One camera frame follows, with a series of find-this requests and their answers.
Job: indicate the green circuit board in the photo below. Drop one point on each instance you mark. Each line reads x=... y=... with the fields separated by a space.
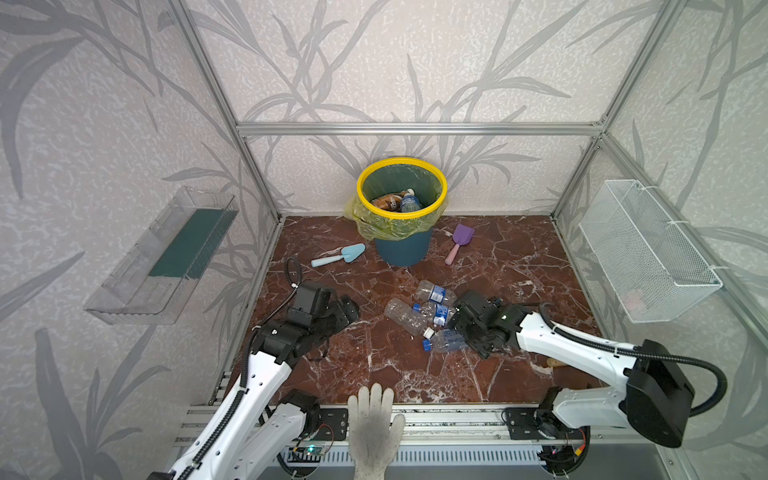
x=313 y=453

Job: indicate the brown tea bottle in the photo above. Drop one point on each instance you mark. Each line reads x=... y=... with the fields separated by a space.
x=389 y=202

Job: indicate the white wire basket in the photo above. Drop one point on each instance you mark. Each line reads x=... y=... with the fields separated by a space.
x=654 y=268

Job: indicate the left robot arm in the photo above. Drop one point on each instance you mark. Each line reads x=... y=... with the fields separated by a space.
x=242 y=439

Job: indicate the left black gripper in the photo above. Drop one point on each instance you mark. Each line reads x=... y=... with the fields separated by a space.
x=342 y=310

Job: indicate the white knit glove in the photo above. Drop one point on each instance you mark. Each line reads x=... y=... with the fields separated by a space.
x=374 y=435

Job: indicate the clear plastic shelf tray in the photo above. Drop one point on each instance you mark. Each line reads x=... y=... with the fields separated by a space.
x=155 y=280

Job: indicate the small clear bottle blue label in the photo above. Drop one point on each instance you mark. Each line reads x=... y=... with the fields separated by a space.
x=427 y=291

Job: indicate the purple toy shovel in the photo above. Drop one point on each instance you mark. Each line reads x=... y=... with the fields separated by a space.
x=462 y=235

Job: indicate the aluminium frame crossbar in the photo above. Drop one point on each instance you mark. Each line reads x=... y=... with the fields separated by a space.
x=254 y=129

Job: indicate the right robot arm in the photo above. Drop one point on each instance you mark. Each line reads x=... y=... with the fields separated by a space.
x=644 y=387

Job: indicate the clear ribbed bottle white cap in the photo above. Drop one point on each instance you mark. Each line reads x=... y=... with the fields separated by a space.
x=412 y=321

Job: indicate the clear bottle blue label white cap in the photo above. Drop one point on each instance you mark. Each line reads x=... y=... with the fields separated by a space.
x=410 y=202

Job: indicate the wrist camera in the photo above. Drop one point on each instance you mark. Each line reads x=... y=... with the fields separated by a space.
x=476 y=305
x=309 y=304

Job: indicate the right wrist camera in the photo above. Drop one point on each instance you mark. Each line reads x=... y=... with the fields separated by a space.
x=476 y=305

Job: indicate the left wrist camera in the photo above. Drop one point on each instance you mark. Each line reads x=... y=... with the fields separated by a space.
x=309 y=304

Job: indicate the yellow plastic bin liner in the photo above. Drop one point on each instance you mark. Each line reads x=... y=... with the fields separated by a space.
x=391 y=226

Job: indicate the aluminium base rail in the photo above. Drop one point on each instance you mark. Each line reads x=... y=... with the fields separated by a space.
x=441 y=424

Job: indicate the crushed clear bottle blue label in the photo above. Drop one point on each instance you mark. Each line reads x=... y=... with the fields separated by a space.
x=435 y=313

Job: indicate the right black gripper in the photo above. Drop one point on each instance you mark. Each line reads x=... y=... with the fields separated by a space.
x=471 y=318

